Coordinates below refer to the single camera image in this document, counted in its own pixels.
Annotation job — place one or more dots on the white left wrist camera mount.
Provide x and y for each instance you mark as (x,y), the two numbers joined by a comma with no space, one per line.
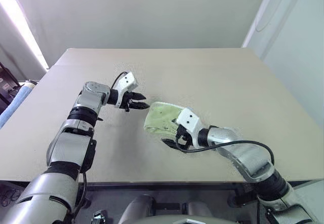
(125,83)

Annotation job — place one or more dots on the silver robot torso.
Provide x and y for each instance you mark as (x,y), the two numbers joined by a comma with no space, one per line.
(177,220)

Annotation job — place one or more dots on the green towel with white trim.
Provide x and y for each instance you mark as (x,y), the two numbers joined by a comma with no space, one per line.
(162,116)

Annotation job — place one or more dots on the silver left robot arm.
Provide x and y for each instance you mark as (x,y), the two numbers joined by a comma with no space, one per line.
(63,148)

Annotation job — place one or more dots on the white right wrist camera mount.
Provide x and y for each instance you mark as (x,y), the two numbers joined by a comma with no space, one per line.
(188,120)

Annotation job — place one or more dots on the small grey rounded shape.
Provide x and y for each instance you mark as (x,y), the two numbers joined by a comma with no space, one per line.
(198,208)

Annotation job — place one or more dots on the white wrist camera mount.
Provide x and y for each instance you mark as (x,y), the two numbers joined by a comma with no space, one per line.
(188,120)
(125,83)

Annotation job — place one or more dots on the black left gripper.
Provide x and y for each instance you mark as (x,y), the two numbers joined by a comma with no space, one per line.
(127,101)

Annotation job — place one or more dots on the large grey rounded shape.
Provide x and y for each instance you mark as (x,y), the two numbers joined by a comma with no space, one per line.
(138,208)

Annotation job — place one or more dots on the dark cabinet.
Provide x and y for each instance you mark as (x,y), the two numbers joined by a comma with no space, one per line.
(6,82)

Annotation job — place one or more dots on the black table frame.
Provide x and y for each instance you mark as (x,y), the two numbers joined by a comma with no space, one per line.
(162,186)

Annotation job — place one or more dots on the blue cloth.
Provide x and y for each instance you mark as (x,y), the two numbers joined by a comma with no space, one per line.
(15,99)

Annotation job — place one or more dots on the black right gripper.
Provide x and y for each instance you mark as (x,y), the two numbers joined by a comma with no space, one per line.
(183,137)

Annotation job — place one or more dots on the shiny metal clip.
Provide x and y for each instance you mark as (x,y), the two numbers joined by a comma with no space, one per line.
(100,217)

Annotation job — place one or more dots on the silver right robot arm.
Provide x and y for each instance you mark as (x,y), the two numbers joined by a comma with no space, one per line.
(248,158)

